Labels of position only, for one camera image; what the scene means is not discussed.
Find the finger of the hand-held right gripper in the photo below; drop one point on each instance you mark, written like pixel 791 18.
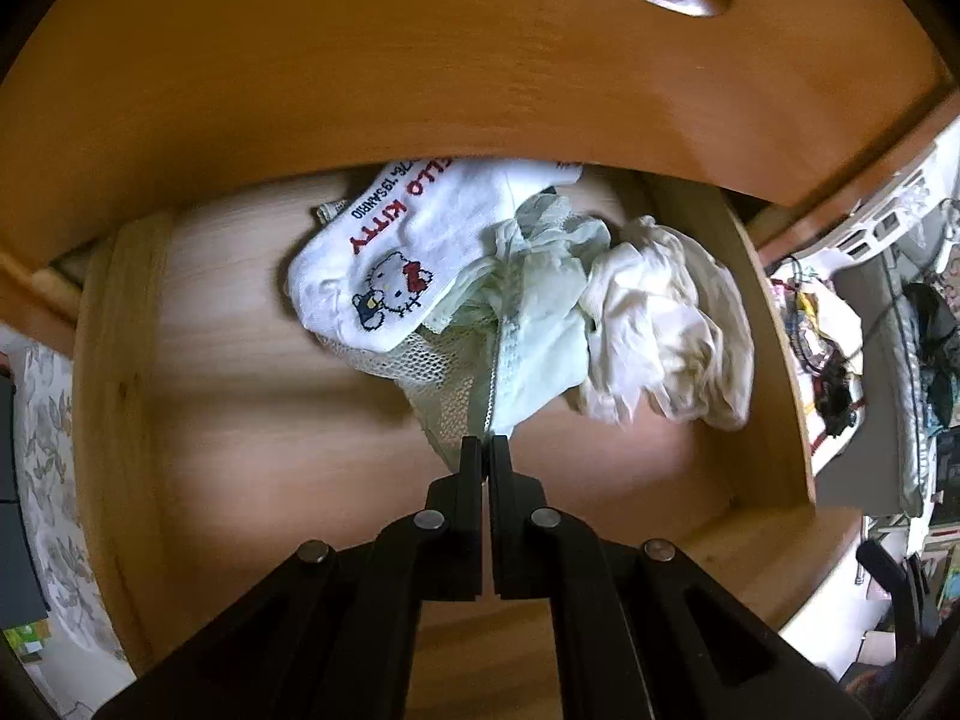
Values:
pixel 889 585

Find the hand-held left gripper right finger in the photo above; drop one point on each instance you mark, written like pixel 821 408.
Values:
pixel 501 480

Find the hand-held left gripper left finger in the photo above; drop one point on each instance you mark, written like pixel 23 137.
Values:
pixel 472 480

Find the pale green lace underwear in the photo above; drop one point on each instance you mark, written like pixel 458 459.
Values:
pixel 540 345

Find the cream white garment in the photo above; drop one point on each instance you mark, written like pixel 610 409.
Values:
pixel 660 330

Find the cartoon cat white sock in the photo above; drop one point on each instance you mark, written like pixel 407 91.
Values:
pixel 420 240

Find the grey sofa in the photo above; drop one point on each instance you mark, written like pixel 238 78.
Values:
pixel 885 390

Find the pile of dark clothes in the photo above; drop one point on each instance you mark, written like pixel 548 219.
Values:
pixel 937 382

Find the pile of small clutter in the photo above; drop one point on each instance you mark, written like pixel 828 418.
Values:
pixel 817 345

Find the white cutout rack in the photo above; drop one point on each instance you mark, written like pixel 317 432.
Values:
pixel 907 202

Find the grey floral bed sheet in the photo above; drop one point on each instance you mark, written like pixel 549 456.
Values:
pixel 52 465

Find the dark grey panel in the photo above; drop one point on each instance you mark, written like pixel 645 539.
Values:
pixel 19 525

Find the green packet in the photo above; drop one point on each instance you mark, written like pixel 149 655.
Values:
pixel 26 641

